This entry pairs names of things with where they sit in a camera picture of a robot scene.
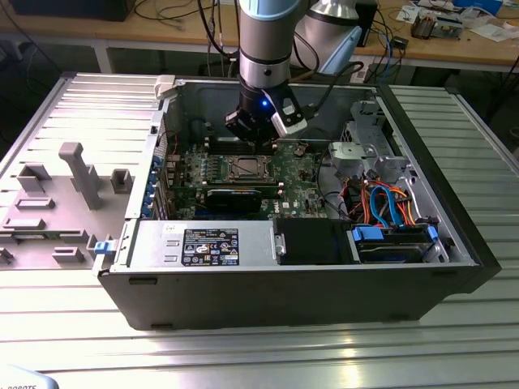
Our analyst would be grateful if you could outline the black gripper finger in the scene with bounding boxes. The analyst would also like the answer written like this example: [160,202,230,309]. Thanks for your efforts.
[225,109,260,154]
[256,118,281,154]

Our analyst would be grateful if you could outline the metal socket cover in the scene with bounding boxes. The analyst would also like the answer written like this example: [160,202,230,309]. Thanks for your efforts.
[228,155,272,182]

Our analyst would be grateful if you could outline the silver CPU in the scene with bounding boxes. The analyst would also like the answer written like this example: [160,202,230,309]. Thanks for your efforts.
[237,158,263,176]

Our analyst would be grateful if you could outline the black RAM slot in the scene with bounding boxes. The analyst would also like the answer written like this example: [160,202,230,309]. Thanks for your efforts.
[206,137,278,147]
[207,145,279,157]
[200,179,283,188]
[202,186,284,197]

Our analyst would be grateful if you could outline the black case fan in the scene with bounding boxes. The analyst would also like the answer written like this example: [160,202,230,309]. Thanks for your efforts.
[189,117,214,141]

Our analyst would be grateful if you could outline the green motherboard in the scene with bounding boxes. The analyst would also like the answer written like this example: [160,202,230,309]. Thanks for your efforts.
[164,139,332,222]

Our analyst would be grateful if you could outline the black graphics card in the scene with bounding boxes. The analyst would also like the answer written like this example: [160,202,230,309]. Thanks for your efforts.
[205,186,264,214]

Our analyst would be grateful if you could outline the beige case corner clip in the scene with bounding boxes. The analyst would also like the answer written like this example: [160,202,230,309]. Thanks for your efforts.
[155,75,176,100]

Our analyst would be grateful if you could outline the silver drive cage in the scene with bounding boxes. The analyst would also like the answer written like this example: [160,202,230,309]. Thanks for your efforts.
[327,99,409,179]

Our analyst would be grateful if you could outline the white label sticker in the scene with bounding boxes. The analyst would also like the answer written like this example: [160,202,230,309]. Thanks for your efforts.
[350,56,368,83]

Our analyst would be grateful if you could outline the black plastic shroud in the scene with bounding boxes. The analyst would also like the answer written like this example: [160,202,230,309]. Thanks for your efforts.
[279,218,352,267]

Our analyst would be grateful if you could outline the tall black box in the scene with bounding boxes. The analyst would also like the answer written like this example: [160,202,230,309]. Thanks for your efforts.
[358,0,379,48]

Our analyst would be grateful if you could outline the blue disk carrier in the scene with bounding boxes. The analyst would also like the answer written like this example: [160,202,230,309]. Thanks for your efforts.
[351,225,440,264]

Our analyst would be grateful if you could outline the silver power supply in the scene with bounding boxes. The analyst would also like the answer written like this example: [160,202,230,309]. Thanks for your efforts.
[109,220,281,271]

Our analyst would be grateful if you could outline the wooden workbench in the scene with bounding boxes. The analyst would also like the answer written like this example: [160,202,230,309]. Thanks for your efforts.
[0,0,519,76]

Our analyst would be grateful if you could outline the black PC case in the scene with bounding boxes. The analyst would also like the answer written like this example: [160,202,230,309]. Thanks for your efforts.
[96,75,502,332]

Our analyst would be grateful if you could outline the hard disk drive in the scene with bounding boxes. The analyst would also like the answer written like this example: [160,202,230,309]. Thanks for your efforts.
[358,241,431,263]

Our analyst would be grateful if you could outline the small white paper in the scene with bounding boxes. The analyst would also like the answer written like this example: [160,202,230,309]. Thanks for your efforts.
[396,5,419,24]

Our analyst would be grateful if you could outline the blue case latch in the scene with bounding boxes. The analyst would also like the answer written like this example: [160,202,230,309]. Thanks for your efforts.
[93,239,117,257]

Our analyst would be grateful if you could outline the metal heat sink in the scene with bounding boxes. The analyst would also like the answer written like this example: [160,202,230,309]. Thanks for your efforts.
[410,10,437,40]

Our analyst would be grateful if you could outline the grey parts rack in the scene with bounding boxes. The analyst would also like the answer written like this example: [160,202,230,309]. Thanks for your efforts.
[0,141,137,271]

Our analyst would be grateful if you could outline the green circuit board device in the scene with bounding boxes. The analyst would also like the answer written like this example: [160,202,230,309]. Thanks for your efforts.
[435,14,465,41]

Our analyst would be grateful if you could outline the black computer box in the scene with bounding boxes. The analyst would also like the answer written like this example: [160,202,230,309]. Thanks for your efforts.
[7,0,135,24]

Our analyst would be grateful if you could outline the blue cardboard box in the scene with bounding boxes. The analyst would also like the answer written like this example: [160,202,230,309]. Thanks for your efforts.
[452,0,504,13]

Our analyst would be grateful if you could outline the white paper sheet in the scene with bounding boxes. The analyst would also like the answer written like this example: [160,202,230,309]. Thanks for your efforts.
[470,22,517,42]

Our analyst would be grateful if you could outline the pale blue teach pendant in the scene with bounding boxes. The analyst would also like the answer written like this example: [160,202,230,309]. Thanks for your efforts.
[0,363,61,389]

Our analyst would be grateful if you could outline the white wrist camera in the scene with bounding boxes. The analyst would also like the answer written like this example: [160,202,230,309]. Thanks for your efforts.
[268,94,309,138]

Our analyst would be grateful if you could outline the black camera cable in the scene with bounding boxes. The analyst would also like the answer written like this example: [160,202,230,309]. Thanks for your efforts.
[306,60,366,119]

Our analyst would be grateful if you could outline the orange wire bundle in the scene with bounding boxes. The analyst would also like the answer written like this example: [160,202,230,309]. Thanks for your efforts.
[344,180,421,227]

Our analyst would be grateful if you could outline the blue flat wire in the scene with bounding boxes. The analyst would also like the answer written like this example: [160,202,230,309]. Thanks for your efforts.
[368,184,403,230]

